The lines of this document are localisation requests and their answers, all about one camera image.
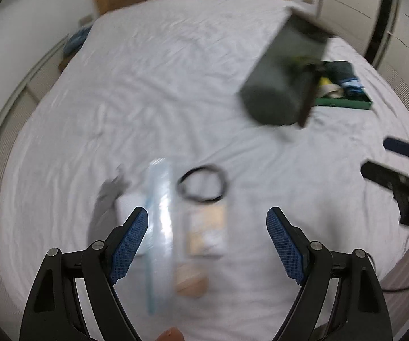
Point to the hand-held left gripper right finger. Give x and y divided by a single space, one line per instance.
284 245

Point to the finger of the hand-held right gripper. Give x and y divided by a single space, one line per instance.
399 146
380 173

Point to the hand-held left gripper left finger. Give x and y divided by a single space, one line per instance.
129 245

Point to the clear plastic zip bag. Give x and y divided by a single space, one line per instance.
160 220

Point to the green tray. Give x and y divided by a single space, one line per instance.
346 103

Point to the beige powder puff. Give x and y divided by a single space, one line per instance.
190 281

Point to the person's left hand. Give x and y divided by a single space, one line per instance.
170 335

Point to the beige packaged pad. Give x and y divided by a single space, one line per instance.
206 231

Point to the black hair band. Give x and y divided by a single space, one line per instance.
222 179

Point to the dark blue folded cloth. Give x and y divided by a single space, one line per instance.
343 73

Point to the white wardrobe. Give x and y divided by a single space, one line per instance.
360 10

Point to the bed with white sheet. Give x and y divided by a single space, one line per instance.
161 106

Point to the blue cloth on nightstand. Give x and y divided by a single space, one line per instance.
76 41

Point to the wall socket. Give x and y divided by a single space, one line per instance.
86 20

